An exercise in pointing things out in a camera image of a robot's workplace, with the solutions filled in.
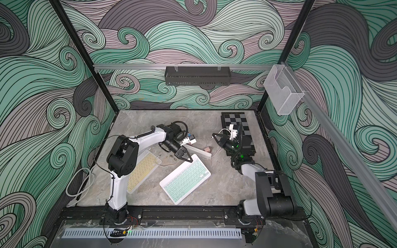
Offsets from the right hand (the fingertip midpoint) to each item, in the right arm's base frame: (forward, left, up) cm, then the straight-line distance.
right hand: (214, 134), depth 83 cm
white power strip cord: (-18, +78, -20) cm, 83 cm away
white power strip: (-3, +9, -14) cm, 17 cm away
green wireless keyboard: (-20, +16, -12) cm, 28 cm away
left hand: (-12, +13, -7) cm, 19 cm away
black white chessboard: (+24, -18, -15) cm, 34 cm away
